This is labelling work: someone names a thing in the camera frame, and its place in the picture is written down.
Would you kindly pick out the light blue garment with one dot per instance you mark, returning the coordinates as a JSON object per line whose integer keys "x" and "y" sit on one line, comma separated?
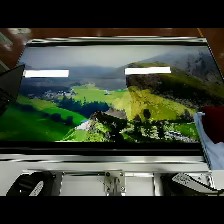
{"x": 213, "y": 155}

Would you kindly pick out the silver frame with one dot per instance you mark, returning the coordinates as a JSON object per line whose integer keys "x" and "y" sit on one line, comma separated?
{"x": 100, "y": 165}

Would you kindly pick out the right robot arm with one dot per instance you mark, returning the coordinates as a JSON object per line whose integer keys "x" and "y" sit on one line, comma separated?
{"x": 193, "y": 185}

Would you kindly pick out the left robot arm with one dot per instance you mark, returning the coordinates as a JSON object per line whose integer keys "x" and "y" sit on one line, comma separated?
{"x": 28, "y": 184}

